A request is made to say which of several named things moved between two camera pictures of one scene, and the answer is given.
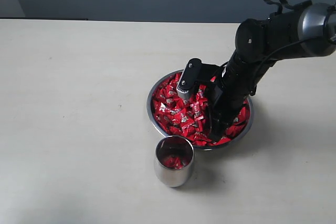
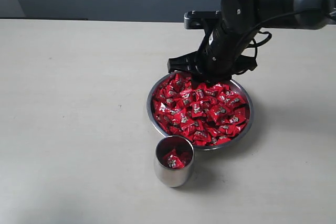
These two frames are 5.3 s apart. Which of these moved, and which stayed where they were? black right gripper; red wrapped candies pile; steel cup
Moved: black right gripper
Stayed: steel cup; red wrapped candies pile
